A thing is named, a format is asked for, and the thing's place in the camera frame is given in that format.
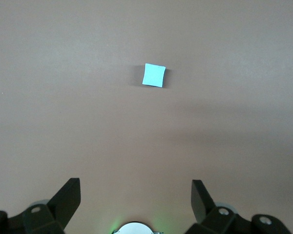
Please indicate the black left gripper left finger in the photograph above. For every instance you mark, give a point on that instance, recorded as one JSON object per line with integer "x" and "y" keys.
{"x": 63, "y": 202}

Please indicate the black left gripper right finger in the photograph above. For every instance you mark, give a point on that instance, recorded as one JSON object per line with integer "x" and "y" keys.
{"x": 202, "y": 207}

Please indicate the blue block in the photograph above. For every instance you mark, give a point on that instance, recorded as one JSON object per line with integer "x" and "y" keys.
{"x": 153, "y": 75}

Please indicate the brown table mat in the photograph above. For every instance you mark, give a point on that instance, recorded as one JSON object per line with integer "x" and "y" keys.
{"x": 63, "y": 97}

